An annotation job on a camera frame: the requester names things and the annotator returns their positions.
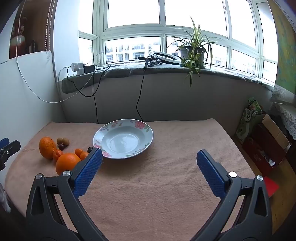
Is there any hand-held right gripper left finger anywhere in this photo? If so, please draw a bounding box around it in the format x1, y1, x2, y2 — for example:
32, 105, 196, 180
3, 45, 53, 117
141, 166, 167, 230
25, 148, 109, 241

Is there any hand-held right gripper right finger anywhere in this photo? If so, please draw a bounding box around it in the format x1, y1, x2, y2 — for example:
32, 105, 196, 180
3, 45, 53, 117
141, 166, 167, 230
196, 149, 271, 241

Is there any large smooth orange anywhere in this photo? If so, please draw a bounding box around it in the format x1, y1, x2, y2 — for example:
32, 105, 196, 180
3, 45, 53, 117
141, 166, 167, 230
55, 153, 82, 176

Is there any large rough-skinned orange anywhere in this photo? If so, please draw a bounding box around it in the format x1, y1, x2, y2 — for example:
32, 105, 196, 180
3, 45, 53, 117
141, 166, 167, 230
38, 137, 57, 160

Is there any floral white plate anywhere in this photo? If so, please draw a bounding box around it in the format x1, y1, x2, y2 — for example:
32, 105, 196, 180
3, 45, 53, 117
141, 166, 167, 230
93, 119, 154, 159

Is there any open cardboard box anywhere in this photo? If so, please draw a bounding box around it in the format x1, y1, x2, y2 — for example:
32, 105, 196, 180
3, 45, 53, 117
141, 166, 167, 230
242, 113, 292, 177

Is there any green printed bag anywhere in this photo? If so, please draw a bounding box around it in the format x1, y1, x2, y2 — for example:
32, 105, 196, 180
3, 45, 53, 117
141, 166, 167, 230
236, 98, 264, 144

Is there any peach fleece blanket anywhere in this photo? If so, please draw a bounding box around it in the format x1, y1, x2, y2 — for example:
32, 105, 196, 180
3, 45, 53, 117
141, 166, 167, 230
5, 118, 262, 241

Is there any red flat packet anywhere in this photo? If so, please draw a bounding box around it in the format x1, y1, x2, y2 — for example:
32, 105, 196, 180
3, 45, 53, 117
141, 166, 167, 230
264, 176, 279, 198

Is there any white lace cloth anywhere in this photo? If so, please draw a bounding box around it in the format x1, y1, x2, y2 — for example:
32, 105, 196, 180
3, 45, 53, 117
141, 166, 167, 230
269, 83, 296, 141

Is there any red ceramic vase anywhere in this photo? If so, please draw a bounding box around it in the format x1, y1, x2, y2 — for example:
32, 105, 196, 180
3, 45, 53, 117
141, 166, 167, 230
10, 23, 26, 59

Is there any grey windowsill cloth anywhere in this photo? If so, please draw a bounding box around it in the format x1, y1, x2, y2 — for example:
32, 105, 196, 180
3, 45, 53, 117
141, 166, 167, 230
60, 64, 275, 94

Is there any dark plant pot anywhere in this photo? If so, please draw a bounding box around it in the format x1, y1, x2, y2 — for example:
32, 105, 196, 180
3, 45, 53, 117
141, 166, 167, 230
180, 47, 206, 69

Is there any wooden cabinet niche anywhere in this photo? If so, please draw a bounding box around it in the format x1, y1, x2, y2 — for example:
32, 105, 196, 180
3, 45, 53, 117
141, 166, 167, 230
9, 0, 53, 59

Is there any green spider plant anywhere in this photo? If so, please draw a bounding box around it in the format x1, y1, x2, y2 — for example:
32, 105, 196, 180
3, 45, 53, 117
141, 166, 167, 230
163, 16, 219, 88

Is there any white charging cable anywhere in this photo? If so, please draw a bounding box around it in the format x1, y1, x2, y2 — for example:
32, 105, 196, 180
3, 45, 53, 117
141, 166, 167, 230
14, 0, 104, 103

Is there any black adapter cable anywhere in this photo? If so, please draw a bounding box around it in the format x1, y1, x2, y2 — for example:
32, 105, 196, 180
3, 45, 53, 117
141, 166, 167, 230
67, 65, 112, 124

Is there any black ring light cable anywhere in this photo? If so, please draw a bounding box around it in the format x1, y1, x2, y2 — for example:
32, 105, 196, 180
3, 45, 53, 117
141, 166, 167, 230
136, 61, 148, 122

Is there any white ring light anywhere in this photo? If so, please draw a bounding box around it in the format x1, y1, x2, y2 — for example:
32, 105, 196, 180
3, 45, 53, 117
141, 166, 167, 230
149, 51, 183, 65

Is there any white bead blind chain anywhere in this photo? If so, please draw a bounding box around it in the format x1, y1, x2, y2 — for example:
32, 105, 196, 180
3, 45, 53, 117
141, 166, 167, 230
45, 0, 57, 61

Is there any white window frame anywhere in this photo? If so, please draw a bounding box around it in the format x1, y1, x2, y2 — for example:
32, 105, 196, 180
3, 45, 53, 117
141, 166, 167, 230
78, 0, 278, 84

